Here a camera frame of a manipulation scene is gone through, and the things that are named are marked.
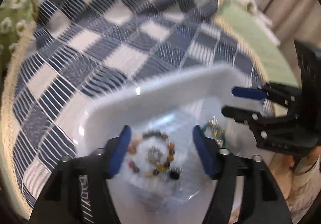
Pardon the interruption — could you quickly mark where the turquoise bead bracelet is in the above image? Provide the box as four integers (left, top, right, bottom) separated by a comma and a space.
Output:
201, 117, 228, 148

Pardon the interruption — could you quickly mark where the multicolour bead bracelet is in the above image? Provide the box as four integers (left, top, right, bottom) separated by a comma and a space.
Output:
127, 130, 176, 178

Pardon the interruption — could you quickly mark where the person's right hand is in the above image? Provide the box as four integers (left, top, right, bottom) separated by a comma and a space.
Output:
282, 146, 320, 176

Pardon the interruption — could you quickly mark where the pearl cluster earring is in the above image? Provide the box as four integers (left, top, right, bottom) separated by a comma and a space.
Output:
146, 146, 163, 165

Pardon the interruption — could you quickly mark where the translucent plastic container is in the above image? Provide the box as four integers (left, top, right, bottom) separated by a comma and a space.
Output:
67, 64, 254, 223

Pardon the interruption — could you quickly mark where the green quilted bedspread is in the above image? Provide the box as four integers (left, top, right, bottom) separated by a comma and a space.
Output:
212, 0, 299, 86

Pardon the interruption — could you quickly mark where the navy white patterned cloth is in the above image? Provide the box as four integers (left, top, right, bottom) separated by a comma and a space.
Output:
2, 0, 262, 215

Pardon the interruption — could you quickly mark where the green daisy pillow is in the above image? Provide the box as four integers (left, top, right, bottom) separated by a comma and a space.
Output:
0, 0, 38, 69

